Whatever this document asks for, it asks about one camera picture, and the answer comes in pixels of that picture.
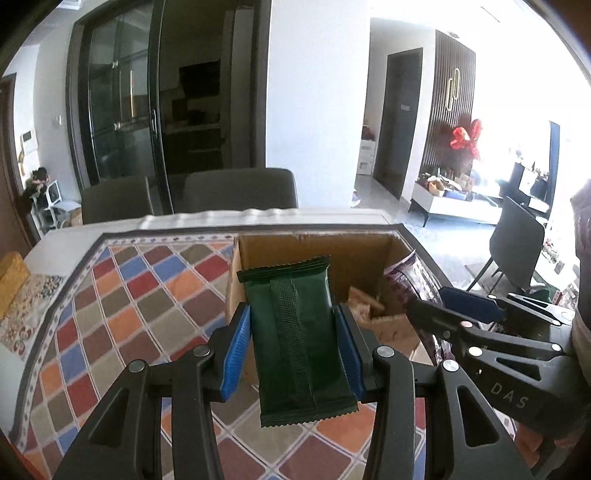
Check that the dark plush toy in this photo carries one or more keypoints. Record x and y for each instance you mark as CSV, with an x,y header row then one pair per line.
x,y
37,180

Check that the grey dining chair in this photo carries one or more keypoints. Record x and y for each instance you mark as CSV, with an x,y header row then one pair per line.
x,y
240,189
115,201

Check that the person's right hand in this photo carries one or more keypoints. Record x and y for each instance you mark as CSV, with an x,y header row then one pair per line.
x,y
538,452

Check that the white storage drawers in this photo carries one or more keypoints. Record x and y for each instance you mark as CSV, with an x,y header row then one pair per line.
x,y
367,157

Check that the brown cardboard box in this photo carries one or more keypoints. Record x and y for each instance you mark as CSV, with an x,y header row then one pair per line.
x,y
300,249

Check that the wall intercom panel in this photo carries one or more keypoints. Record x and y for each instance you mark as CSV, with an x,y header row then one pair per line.
x,y
30,142

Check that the yellow woven box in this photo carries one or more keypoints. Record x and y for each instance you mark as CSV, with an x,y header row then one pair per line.
x,y
11,281

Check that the red bow decoration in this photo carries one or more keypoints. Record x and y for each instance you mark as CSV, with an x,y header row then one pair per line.
x,y
464,138

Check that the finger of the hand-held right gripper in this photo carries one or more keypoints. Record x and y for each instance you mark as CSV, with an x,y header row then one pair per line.
x,y
461,330
471,304

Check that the black chair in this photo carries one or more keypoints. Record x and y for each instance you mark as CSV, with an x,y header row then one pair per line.
x,y
515,240

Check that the dark room door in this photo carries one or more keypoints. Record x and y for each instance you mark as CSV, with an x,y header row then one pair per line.
x,y
397,124

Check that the gold wall ornament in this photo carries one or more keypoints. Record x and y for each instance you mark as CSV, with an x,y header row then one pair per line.
x,y
452,90

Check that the dark slatted wall panel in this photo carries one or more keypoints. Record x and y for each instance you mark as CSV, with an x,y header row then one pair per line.
x,y
438,138

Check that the small white shelf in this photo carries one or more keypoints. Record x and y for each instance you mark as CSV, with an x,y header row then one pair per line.
x,y
48,207

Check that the black framed glass door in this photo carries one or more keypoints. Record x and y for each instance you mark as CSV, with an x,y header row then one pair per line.
x,y
120,106

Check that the purple striped snack packet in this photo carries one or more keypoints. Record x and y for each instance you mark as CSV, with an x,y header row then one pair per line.
x,y
415,281

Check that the tan snack packet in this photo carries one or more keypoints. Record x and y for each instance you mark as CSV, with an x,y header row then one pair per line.
x,y
364,304

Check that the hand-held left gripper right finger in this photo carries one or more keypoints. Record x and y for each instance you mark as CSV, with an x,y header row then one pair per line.
x,y
351,355

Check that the floral patterned cloth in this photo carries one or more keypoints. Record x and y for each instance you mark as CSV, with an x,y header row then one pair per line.
x,y
32,309

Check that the white low cabinet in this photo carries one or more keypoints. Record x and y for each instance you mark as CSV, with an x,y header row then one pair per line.
x,y
452,207

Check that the black range hood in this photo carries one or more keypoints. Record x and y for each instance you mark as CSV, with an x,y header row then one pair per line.
x,y
201,78

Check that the dark green snack packet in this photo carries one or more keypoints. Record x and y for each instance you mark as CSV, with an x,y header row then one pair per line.
x,y
295,346

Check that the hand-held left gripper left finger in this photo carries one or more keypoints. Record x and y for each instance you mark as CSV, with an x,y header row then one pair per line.
x,y
235,350

